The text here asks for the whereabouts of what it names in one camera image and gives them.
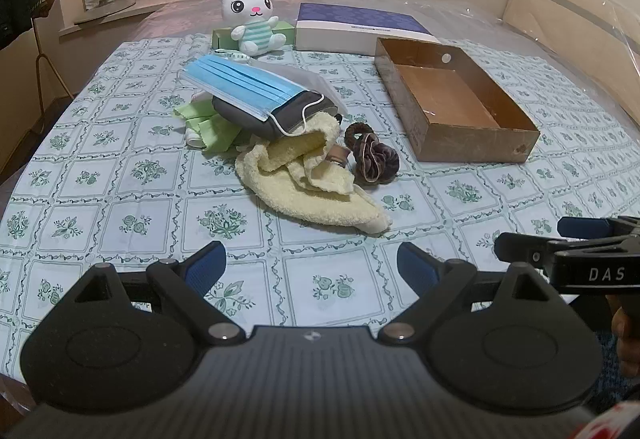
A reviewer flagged grey fabric pouch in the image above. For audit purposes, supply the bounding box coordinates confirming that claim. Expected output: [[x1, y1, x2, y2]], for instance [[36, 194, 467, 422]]
[[211, 92, 346, 141]]

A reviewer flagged green floral tablecloth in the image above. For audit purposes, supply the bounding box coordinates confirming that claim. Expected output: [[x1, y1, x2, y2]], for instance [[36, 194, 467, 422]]
[[0, 33, 640, 400]]

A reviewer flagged clear plastic sheet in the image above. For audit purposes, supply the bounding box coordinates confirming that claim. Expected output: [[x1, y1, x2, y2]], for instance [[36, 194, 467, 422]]
[[125, 0, 640, 120]]

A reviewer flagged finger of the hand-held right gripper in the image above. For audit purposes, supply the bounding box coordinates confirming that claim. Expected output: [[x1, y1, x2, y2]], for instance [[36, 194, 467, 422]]
[[494, 232, 551, 265], [557, 218, 621, 237]]

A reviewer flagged brown cardboard box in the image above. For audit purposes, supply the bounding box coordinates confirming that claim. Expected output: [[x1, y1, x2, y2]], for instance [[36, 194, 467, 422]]
[[374, 37, 542, 165]]

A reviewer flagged blue textured cloth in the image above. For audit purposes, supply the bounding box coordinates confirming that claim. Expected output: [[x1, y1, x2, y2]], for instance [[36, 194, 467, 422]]
[[595, 331, 633, 400]]

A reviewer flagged purple and white box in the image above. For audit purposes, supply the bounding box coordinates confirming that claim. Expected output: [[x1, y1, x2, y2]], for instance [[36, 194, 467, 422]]
[[294, 2, 442, 56]]

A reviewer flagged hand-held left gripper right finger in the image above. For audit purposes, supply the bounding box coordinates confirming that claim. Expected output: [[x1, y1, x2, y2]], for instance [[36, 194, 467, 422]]
[[378, 242, 553, 345]]

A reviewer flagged brown velvet scrunchie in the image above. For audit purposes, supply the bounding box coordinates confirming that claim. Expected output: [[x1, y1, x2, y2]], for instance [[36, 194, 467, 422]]
[[350, 134, 401, 185]]

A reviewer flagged red and white patterned cloth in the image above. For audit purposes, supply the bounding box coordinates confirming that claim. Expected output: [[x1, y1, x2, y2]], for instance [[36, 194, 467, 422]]
[[575, 399, 640, 439]]

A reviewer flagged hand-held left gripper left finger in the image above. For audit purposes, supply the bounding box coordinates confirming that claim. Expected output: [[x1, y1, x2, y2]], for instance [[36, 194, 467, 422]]
[[75, 241, 246, 345]]

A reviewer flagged beige bed headboard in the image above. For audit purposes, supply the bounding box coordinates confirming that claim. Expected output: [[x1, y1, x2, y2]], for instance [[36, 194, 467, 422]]
[[500, 0, 640, 70]]

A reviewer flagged green cardboard box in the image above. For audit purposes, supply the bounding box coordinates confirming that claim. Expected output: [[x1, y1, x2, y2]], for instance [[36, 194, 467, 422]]
[[211, 19, 297, 51]]

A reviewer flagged small brown round object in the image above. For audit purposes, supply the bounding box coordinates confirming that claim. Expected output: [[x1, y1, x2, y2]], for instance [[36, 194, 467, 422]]
[[325, 145, 351, 167]]

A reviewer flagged yellow towel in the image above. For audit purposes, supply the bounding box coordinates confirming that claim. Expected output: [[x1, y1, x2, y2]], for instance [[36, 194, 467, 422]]
[[235, 114, 392, 235]]

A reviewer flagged dark brown hair tie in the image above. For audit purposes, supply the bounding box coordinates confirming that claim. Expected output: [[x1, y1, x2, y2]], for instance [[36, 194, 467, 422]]
[[344, 122, 373, 147]]

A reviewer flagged white plush bunny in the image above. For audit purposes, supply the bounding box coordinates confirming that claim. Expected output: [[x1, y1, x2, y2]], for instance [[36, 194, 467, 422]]
[[213, 0, 288, 56]]

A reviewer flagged blue face mask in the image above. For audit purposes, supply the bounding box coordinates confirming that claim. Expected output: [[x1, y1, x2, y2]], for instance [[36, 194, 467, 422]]
[[178, 53, 337, 137]]

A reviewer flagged person's right hand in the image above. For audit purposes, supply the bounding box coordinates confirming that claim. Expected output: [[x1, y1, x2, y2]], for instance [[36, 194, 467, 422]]
[[612, 306, 640, 376]]

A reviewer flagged metal coat rack stand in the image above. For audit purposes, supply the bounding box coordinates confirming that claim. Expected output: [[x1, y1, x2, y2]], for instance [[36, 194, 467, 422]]
[[32, 14, 73, 100]]

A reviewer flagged green cloth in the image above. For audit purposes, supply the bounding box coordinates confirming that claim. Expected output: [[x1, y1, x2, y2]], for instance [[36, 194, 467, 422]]
[[173, 99, 241, 152]]

